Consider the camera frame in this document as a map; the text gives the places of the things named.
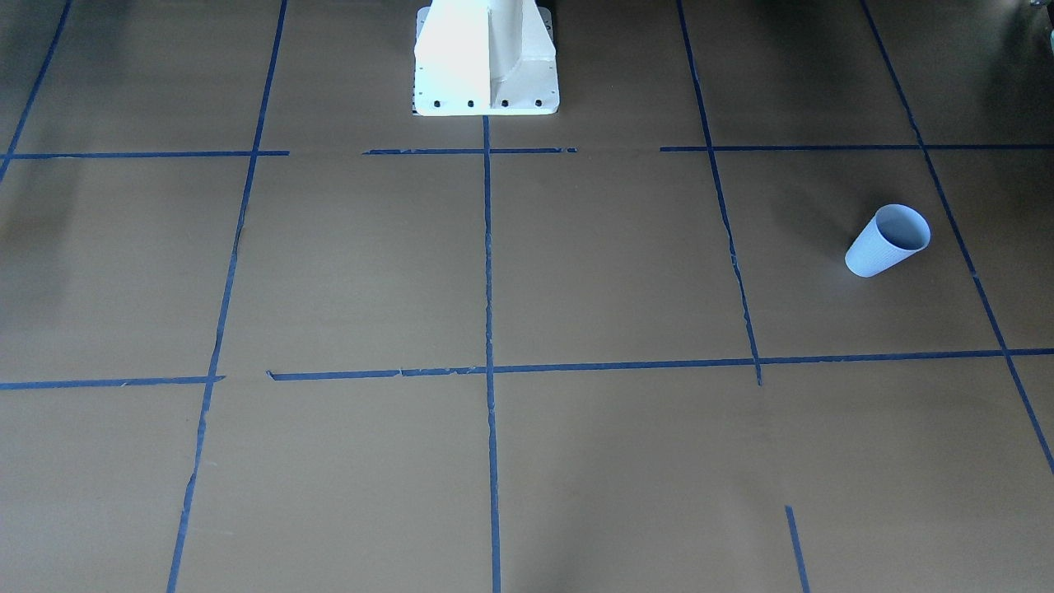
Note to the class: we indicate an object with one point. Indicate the blue paper cup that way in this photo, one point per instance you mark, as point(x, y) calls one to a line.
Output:
point(893, 234)

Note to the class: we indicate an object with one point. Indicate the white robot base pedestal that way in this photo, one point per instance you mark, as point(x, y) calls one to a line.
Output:
point(485, 58)

